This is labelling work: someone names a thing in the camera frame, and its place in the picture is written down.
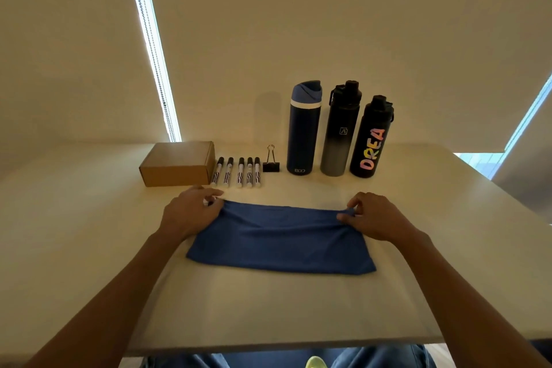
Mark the person's left hand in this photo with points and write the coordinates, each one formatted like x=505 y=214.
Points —
x=187 y=212

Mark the person's right hand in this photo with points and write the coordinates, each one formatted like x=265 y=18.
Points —
x=379 y=219

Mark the black white striped marker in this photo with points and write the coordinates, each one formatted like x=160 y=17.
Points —
x=257 y=173
x=249 y=173
x=228 y=173
x=217 y=173

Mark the brown paper box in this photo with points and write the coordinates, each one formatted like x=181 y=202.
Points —
x=177 y=163

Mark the barcode label black marker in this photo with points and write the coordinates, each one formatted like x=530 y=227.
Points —
x=240 y=173

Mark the black grey gradient bottle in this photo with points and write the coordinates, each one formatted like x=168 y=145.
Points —
x=340 y=135

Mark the black binder clip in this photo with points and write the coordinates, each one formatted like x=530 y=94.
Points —
x=271 y=167

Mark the blue cloth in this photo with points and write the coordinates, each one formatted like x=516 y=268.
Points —
x=280 y=238

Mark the navy bottle with blue lid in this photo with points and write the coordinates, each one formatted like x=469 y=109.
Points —
x=304 y=135

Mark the person's left forearm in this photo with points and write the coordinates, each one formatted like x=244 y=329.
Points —
x=99 y=311

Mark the person's right forearm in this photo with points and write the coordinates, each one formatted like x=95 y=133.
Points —
x=470 y=307

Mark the person's blue jeans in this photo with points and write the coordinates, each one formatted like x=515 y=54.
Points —
x=379 y=359

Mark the person's yellow shoe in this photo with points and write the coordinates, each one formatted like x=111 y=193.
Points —
x=316 y=363

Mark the bright side window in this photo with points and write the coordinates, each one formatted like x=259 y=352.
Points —
x=487 y=163

